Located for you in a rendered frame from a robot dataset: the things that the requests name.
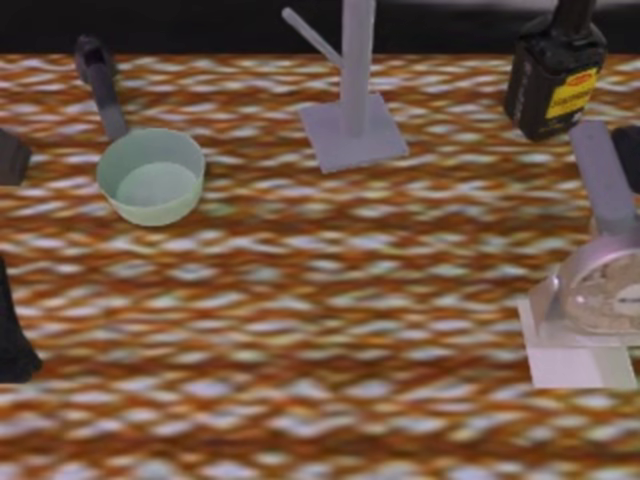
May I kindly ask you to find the black block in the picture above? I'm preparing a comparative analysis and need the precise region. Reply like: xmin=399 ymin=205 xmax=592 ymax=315
xmin=0 ymin=128 xmax=33 ymax=187

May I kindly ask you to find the black bottle with yellow label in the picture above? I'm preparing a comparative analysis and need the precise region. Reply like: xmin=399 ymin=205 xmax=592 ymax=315
xmin=502 ymin=0 xmax=608 ymax=143

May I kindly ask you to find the orange-brown patterned tablecloth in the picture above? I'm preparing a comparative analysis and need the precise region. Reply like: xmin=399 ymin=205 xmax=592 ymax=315
xmin=0 ymin=52 xmax=640 ymax=480

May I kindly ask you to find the green scoop with dark handle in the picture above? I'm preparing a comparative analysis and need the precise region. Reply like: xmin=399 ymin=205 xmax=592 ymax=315
xmin=74 ymin=34 xmax=207 ymax=228

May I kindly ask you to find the white peg stand, square base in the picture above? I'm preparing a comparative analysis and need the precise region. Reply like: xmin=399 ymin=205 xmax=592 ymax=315
xmin=280 ymin=0 xmax=410 ymax=175

